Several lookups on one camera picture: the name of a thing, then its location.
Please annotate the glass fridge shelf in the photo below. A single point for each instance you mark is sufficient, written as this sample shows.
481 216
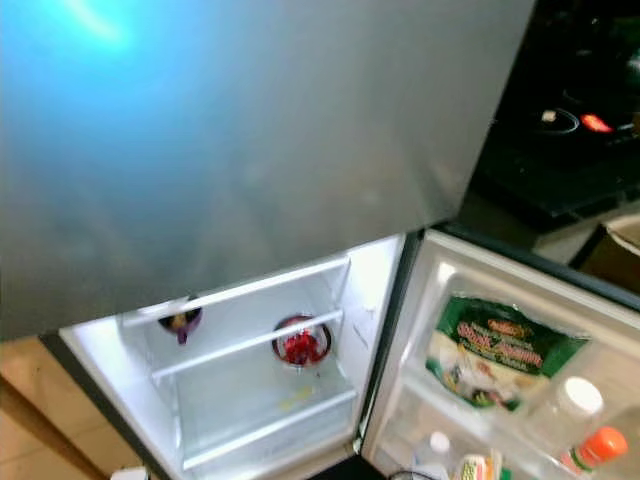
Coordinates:
230 335
260 405

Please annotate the orange-capped bottle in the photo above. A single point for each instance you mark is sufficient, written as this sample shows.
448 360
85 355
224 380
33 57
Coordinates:
605 445

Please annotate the dark bowl with red food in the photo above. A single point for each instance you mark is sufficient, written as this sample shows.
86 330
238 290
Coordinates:
301 345

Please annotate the small white-capped clear bottle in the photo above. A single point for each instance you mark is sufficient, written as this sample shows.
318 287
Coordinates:
435 455

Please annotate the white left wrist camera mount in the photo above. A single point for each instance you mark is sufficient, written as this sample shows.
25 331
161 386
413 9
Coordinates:
128 474

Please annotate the large white-capped clear bottle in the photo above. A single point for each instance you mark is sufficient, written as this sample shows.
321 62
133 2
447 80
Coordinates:
575 400

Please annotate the black cooktop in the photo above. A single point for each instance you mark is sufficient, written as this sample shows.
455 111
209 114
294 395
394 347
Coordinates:
560 150

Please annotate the purple mug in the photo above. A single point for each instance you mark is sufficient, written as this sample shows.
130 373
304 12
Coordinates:
182 322

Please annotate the green snack bag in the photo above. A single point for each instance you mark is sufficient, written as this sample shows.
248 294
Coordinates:
500 345

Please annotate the jar with green orange label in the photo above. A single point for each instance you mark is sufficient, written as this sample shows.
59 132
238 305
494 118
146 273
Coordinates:
472 468

